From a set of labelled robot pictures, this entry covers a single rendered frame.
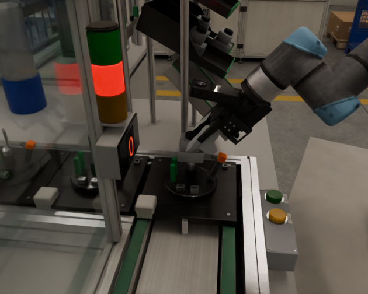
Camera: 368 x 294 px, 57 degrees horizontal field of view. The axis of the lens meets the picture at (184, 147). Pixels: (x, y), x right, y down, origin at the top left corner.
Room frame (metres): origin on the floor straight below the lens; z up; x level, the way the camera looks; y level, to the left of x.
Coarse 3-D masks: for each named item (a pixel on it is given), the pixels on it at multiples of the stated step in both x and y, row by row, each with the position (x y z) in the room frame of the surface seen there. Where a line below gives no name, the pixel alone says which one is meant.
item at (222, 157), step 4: (220, 152) 0.69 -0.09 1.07; (212, 156) 0.69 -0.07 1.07; (216, 156) 0.69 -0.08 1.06; (220, 156) 0.68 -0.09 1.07; (224, 156) 0.68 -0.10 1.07; (216, 160) 0.68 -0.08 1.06; (220, 160) 0.68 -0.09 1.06; (224, 160) 0.68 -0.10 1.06; (216, 164) 0.68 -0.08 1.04; (220, 164) 0.68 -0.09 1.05; (216, 168) 0.68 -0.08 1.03; (212, 172) 0.68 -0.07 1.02; (216, 172) 0.68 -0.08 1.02; (212, 176) 0.68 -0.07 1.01
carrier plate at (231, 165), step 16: (160, 160) 0.81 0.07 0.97; (208, 160) 0.81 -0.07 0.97; (160, 176) 0.73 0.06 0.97; (224, 176) 0.73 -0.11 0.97; (144, 192) 0.66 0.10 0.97; (160, 192) 0.66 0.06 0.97; (224, 192) 0.66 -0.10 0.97; (160, 208) 0.61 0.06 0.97; (176, 208) 0.61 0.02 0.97; (192, 208) 0.61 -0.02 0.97; (208, 208) 0.61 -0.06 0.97; (224, 208) 0.61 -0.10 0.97; (208, 224) 0.57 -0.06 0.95; (224, 224) 0.57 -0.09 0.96
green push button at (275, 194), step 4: (268, 192) 0.66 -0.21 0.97; (272, 192) 0.66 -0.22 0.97; (276, 192) 0.66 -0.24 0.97; (280, 192) 0.66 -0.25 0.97; (268, 196) 0.65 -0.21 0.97; (272, 196) 0.65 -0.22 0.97; (276, 196) 0.65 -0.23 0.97; (280, 196) 0.65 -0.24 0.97; (272, 200) 0.64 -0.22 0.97; (276, 200) 0.64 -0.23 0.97; (280, 200) 0.64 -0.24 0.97
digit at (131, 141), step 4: (132, 128) 0.54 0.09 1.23; (132, 132) 0.53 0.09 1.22; (128, 136) 0.51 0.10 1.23; (132, 136) 0.53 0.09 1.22; (128, 140) 0.51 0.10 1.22; (132, 140) 0.53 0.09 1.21; (128, 144) 0.50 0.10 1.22; (132, 144) 0.53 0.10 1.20; (128, 148) 0.50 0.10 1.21; (132, 148) 0.53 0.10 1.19; (128, 152) 0.50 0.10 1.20; (132, 152) 0.52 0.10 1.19; (128, 156) 0.50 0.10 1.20; (132, 156) 0.52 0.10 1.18
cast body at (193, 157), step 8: (184, 136) 0.70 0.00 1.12; (192, 136) 0.68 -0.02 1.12; (184, 144) 0.68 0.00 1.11; (176, 152) 0.70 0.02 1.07; (184, 152) 0.68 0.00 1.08; (192, 152) 0.68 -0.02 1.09; (200, 152) 0.67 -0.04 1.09; (184, 160) 0.68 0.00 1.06; (192, 160) 0.67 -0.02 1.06; (200, 160) 0.67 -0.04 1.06
